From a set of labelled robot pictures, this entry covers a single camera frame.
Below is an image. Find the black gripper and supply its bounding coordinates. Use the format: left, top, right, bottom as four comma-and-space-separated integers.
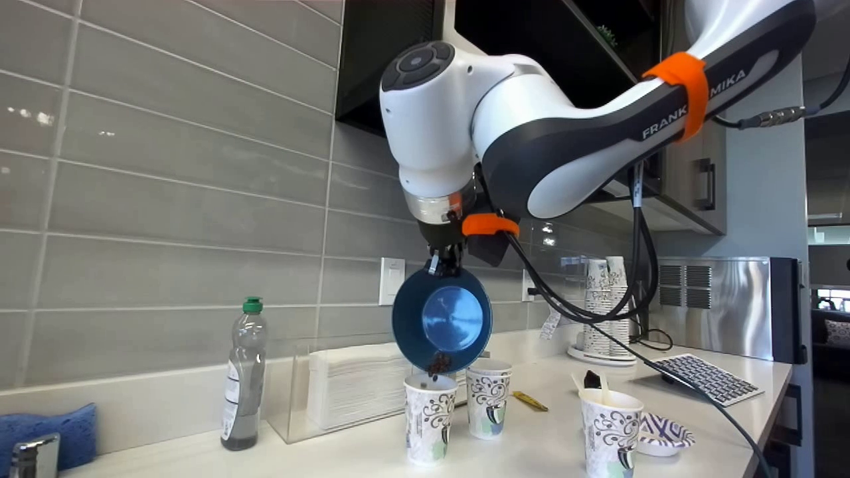
417, 209, 520, 266

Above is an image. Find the blue bowl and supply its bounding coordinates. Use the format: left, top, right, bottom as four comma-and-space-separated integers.
391, 269, 492, 375

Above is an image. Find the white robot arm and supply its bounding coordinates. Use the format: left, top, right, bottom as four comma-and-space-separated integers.
381, 0, 816, 266

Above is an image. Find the patterned paper cup right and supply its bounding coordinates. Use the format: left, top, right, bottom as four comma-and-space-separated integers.
468, 358, 511, 440

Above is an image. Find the patterned paper cup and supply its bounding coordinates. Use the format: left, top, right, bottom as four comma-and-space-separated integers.
468, 358, 511, 440
580, 387, 642, 478
405, 375, 457, 463

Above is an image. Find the patterned paper cup left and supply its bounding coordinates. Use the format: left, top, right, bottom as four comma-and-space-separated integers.
405, 375, 457, 463

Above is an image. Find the patterned paper cup near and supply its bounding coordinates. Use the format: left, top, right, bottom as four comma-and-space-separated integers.
580, 387, 642, 478

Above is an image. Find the yellow packet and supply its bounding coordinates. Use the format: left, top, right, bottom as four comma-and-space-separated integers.
512, 391, 547, 412

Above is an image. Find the napkin holder with napkins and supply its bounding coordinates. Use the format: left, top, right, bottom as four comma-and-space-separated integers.
264, 343, 413, 443

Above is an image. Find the silver keyboard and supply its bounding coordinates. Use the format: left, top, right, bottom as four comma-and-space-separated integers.
656, 354, 761, 407

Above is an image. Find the clear dish soap bottle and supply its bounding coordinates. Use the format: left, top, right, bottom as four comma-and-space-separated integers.
221, 297, 268, 451

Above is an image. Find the blue sponge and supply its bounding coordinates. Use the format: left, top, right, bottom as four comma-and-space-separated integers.
0, 400, 101, 476

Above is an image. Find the white wall switch plate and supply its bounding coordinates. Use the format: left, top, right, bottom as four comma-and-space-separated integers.
377, 258, 406, 306

